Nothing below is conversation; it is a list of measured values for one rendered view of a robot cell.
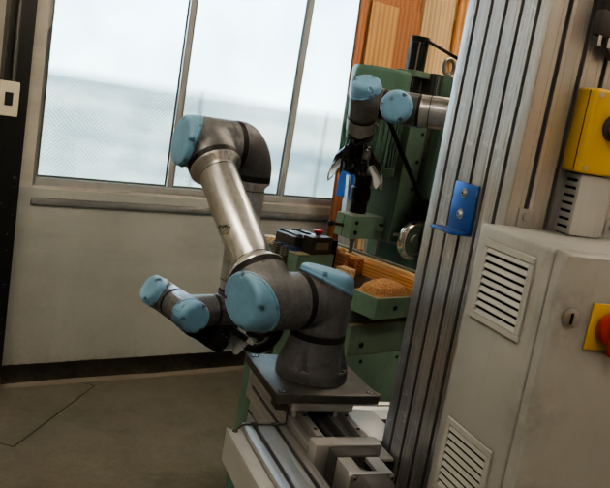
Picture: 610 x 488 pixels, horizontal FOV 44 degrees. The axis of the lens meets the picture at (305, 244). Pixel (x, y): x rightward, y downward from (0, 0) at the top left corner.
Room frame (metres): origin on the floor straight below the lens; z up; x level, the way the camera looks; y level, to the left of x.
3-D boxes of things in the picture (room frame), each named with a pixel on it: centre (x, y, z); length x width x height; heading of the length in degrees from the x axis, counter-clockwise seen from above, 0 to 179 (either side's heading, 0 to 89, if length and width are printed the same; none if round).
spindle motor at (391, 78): (2.28, -0.14, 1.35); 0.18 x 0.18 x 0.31
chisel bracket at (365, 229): (2.29, -0.16, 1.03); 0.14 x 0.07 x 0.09; 132
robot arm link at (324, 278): (1.52, -0.05, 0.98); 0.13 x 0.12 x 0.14; 128
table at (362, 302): (2.21, -0.06, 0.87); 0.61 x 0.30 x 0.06; 42
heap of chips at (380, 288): (2.04, -0.24, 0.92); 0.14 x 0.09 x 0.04; 132
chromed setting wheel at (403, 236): (2.27, -0.32, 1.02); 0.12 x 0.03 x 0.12; 132
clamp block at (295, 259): (2.15, 0.01, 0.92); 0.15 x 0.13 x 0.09; 42
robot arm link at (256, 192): (1.78, 0.15, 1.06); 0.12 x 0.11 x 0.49; 38
